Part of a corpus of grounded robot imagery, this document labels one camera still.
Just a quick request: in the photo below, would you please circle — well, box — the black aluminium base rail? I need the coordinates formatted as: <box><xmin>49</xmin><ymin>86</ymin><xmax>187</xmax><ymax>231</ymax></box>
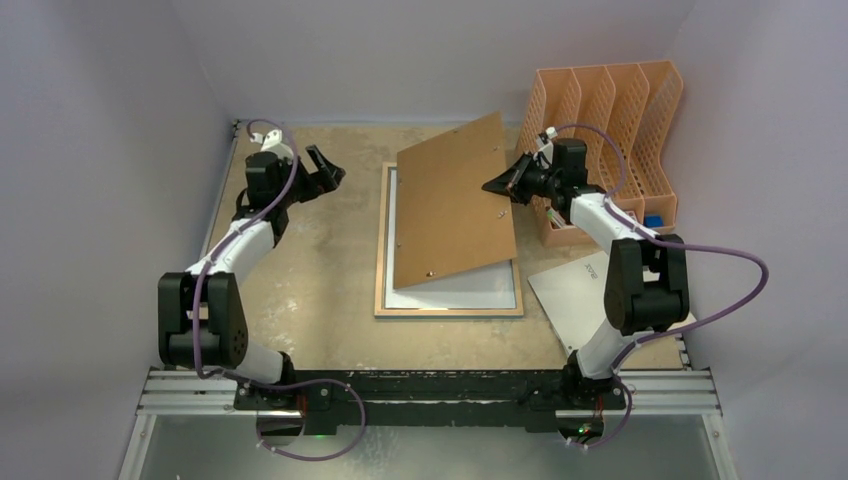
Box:
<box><xmin>119</xmin><ymin>369</ymin><xmax>737</xmax><ymax>479</ymax></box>

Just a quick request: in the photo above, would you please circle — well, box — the purple cable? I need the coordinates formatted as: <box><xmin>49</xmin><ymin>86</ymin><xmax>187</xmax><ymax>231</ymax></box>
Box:
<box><xmin>539</xmin><ymin>123</ymin><xmax>771</xmax><ymax>452</ymax></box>
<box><xmin>190</xmin><ymin>119</ymin><xmax>369</xmax><ymax>465</ymax></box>

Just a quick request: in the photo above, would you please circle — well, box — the blue small object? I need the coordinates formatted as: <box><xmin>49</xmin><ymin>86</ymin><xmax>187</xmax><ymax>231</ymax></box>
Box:
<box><xmin>643</xmin><ymin>214</ymin><xmax>665</xmax><ymax>230</ymax></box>

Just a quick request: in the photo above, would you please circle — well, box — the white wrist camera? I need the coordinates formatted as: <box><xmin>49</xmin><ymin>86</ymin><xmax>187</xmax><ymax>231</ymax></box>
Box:
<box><xmin>249</xmin><ymin>129</ymin><xmax>294</xmax><ymax>160</ymax></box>
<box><xmin>536</xmin><ymin>127</ymin><xmax>558</xmax><ymax>163</ymax></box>

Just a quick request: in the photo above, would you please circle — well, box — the orange plastic file organizer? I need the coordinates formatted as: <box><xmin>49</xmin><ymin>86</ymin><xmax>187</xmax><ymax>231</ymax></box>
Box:
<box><xmin>515</xmin><ymin>60</ymin><xmax>684</xmax><ymax>234</ymax></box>

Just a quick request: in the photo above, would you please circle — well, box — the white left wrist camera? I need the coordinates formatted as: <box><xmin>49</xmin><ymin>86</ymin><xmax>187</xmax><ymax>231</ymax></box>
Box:
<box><xmin>249</xmin><ymin>129</ymin><xmax>294</xmax><ymax>160</ymax></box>

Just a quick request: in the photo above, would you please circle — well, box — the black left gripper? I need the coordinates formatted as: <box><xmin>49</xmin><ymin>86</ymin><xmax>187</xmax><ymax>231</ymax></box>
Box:
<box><xmin>276</xmin><ymin>146</ymin><xmax>343</xmax><ymax>208</ymax></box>

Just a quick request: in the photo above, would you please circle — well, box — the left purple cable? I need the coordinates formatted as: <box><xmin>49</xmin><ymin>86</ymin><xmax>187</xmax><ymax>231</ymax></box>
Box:
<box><xmin>190</xmin><ymin>119</ymin><xmax>369</xmax><ymax>465</ymax></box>

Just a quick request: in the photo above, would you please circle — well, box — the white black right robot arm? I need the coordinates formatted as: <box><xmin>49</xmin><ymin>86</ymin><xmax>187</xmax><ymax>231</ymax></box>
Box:
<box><xmin>481</xmin><ymin>138</ymin><xmax>690</xmax><ymax>407</ymax></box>

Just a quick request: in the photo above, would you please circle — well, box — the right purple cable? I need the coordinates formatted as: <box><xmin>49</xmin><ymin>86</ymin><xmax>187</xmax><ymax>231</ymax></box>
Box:
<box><xmin>539</xmin><ymin>123</ymin><xmax>771</xmax><ymax>452</ymax></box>

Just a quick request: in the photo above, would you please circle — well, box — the blue wooden picture frame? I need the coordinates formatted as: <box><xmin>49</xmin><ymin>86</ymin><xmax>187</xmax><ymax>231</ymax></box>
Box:
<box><xmin>374</xmin><ymin>163</ymin><xmax>524</xmax><ymax>319</ymax></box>

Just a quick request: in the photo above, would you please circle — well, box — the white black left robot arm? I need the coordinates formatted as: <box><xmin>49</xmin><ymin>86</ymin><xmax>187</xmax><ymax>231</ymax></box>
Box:
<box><xmin>157</xmin><ymin>145</ymin><xmax>346</xmax><ymax>409</ymax></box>

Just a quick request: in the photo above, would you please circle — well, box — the hot air balloon photo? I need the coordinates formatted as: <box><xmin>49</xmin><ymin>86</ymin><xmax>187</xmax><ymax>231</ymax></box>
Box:
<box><xmin>374</xmin><ymin>163</ymin><xmax>524</xmax><ymax>319</ymax></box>

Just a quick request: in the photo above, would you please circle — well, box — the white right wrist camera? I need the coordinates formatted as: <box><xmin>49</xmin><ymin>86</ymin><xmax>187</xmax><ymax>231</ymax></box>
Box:
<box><xmin>536</xmin><ymin>127</ymin><xmax>558</xmax><ymax>163</ymax></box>

